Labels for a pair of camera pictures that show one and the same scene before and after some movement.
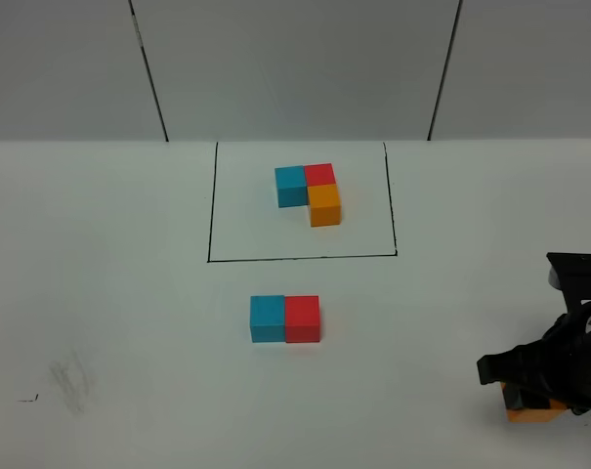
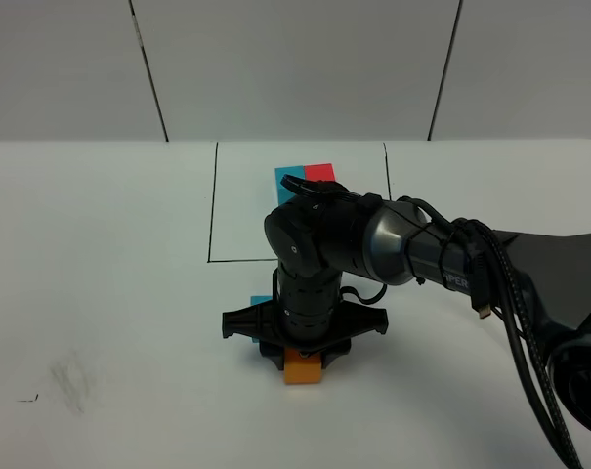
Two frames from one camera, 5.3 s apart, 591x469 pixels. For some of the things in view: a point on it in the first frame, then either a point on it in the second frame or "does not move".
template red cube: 319,175 does not move
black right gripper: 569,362 to 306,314
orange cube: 534,415 to 300,369
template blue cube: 291,187 does not move
